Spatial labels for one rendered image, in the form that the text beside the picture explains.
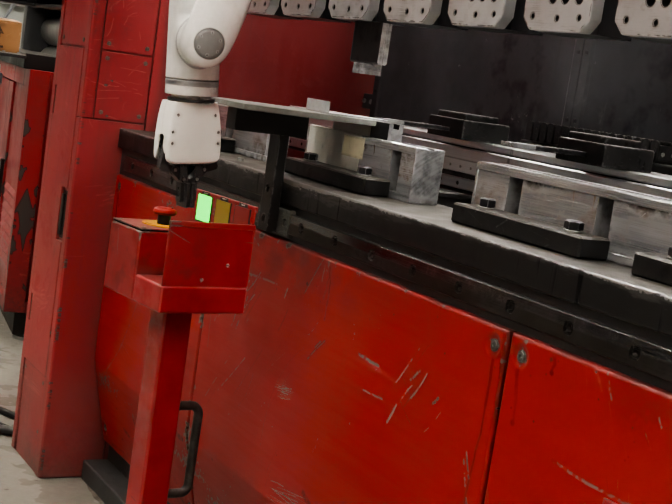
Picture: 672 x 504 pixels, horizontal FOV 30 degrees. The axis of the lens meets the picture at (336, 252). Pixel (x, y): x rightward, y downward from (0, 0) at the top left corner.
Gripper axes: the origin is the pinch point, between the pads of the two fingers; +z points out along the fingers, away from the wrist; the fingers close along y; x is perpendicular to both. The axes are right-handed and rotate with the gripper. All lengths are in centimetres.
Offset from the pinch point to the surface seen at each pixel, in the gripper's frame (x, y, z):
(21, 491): -91, -13, 86
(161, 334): -2.7, 1.6, 23.8
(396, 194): 10.0, -35.6, -0.7
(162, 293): 4.8, 6.1, 14.9
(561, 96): -9, -94, -17
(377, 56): -5.8, -41.7, -23.4
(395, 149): 7.6, -36.6, -8.2
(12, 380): -183, -49, 89
